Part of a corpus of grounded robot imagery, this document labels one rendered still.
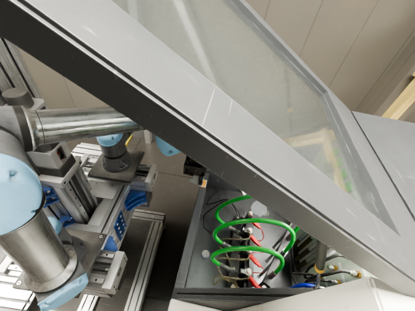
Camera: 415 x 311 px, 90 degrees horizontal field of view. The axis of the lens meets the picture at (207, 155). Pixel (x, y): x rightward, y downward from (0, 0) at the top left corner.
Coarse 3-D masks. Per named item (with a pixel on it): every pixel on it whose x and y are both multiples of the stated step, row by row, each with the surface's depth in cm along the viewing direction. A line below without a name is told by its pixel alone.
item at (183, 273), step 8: (208, 176) 125; (200, 192) 116; (200, 200) 112; (200, 208) 109; (192, 216) 105; (200, 216) 106; (192, 224) 102; (192, 232) 99; (192, 240) 97; (184, 248) 94; (192, 248) 94; (184, 256) 91; (184, 264) 89; (184, 272) 87; (176, 280) 85; (184, 280) 85
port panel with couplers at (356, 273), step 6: (342, 258) 69; (330, 264) 74; (336, 264) 71; (342, 264) 68; (348, 264) 66; (354, 264) 63; (330, 270) 73; (354, 270) 63; (360, 270) 61; (324, 276) 76; (330, 276) 73; (336, 276) 70; (342, 276) 67; (348, 276) 65; (354, 276) 62; (360, 276) 60; (366, 276) 58; (372, 276) 56; (324, 282) 75; (336, 282) 67; (342, 282) 67
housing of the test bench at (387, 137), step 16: (352, 112) 88; (368, 128) 80; (384, 128) 81; (400, 128) 82; (384, 144) 73; (400, 144) 75; (384, 160) 67; (400, 160) 68; (400, 176) 62; (400, 192) 58
